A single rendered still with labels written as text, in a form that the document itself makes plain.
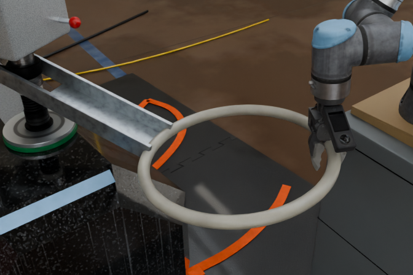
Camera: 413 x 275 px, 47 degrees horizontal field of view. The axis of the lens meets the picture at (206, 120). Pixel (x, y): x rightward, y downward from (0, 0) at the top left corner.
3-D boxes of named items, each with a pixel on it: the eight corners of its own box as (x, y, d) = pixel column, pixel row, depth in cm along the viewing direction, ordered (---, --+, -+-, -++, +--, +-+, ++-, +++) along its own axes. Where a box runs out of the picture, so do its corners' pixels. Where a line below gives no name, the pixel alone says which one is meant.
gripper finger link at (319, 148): (312, 159, 126) (320, 129, 121) (319, 173, 120) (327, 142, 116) (301, 159, 125) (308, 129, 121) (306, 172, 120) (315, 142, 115)
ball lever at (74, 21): (54, 27, 128) (51, 15, 127) (62, 23, 131) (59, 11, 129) (77, 30, 126) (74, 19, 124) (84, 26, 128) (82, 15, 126)
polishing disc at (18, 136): (28, 105, 156) (27, 102, 155) (87, 113, 151) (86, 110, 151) (-12, 142, 139) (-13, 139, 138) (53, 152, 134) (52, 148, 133)
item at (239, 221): (98, 203, 109) (94, 193, 107) (194, 102, 146) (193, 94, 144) (308, 258, 88) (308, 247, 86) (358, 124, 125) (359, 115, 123)
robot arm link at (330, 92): (356, 81, 106) (314, 86, 105) (355, 100, 108) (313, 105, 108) (343, 65, 113) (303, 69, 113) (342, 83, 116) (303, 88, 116)
